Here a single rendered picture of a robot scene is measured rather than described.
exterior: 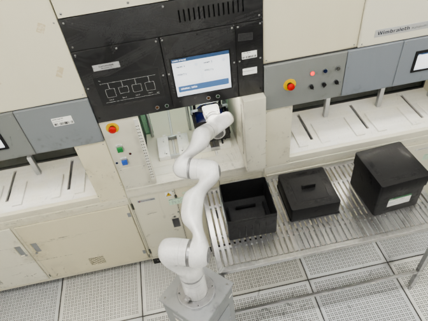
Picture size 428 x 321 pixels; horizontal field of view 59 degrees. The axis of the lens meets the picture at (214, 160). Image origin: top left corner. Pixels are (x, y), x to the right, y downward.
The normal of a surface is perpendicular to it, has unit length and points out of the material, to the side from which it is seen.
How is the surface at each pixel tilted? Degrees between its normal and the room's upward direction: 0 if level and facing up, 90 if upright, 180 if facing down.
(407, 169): 0
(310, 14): 90
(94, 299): 0
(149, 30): 90
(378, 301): 0
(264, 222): 90
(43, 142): 90
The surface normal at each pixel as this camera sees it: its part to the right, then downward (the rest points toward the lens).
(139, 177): 0.18, 0.68
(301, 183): -0.10, -0.71
